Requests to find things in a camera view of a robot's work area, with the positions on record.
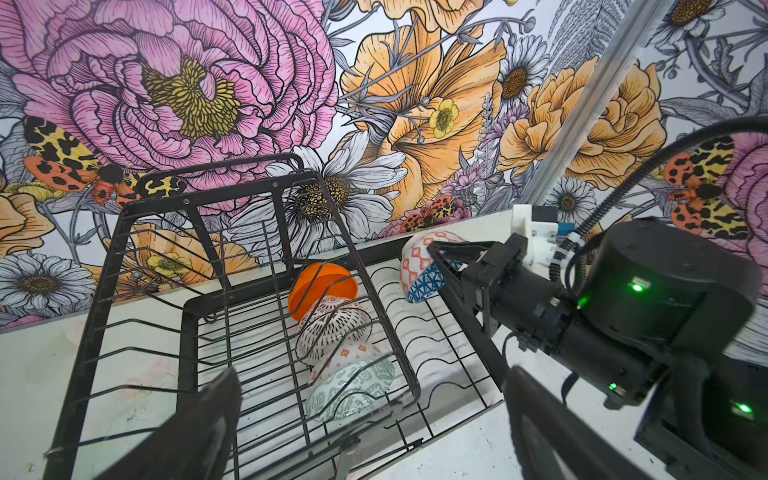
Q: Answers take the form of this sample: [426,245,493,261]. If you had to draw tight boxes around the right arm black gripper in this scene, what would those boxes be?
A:
[427,234,568,390]

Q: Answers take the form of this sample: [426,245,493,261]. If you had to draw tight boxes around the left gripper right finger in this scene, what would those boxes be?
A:
[503,366,648,479]

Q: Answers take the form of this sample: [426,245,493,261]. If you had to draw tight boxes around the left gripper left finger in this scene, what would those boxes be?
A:
[98,367,242,479]

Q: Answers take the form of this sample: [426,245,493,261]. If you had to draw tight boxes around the dark blue patterned bowl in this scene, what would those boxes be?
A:
[399,230,465,304]

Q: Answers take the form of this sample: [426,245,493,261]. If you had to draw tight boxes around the white bowl dark radial pattern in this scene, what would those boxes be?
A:
[295,296,373,366]

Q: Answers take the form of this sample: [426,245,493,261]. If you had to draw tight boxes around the orange plastic bowl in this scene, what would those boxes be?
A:
[288,262,358,322]

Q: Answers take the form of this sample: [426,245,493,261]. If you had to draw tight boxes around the green patterned ceramic bowl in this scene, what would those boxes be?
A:
[305,341,396,422]

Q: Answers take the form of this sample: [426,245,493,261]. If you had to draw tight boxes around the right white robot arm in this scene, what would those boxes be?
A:
[429,220,767,479]

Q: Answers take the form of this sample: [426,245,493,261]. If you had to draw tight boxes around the black metal dish rack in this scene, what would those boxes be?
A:
[44,154,501,479]

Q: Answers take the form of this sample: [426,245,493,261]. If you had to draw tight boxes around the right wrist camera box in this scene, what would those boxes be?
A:
[511,204,575,277]

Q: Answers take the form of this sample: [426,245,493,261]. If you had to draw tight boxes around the right black corrugated cable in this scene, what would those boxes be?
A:
[548,115,768,283]

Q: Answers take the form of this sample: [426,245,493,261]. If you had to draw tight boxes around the aluminium corner post right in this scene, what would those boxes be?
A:
[518,0,672,205]

